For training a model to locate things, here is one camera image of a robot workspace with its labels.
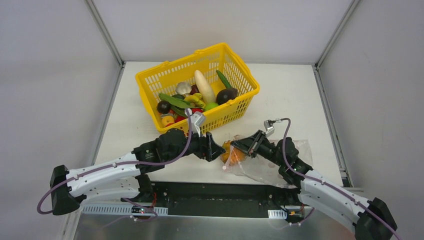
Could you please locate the toy pineapple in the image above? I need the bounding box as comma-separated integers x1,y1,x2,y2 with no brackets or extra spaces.
220,135,251,171

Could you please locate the clear zip top bag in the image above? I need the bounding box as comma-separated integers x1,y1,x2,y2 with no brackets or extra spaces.
221,134,314,189

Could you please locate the yellow banana bunch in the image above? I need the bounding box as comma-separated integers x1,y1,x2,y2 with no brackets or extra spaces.
184,92,206,109

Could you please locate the white radish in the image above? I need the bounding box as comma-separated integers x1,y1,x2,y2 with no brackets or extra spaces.
194,70,216,104

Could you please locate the yellow plastic basket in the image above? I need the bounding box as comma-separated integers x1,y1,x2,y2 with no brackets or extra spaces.
135,43,260,134

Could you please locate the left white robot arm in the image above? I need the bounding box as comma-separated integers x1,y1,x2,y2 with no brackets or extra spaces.
50,128,225,216

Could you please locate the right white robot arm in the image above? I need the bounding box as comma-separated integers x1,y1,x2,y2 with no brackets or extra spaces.
230,130,398,240

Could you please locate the red tomato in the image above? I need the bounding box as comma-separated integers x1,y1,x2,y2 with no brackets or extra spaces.
191,108,204,114

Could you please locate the green apple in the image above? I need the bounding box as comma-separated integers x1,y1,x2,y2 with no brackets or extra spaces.
203,102,219,112

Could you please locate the green leafy vegetable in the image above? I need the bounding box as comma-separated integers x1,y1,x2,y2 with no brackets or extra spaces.
158,93,194,117

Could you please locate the dark round plum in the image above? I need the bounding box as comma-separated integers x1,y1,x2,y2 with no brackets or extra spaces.
156,100,171,115

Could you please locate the dark avocado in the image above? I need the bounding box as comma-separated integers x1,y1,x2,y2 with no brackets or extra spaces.
216,87,238,105

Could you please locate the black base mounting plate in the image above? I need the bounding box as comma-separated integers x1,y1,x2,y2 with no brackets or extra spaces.
131,181,306,218

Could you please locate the green cucumber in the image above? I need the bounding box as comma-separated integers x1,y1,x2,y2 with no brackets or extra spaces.
216,70,232,89

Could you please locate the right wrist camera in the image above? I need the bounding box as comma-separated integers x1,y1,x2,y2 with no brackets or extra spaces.
263,119,276,137

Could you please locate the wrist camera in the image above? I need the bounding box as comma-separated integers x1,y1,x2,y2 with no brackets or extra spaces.
263,119,276,137
185,108,206,137

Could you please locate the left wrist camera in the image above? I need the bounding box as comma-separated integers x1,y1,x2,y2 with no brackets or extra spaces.
185,108,206,137

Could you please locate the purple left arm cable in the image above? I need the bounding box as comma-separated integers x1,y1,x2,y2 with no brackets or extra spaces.
36,108,194,223

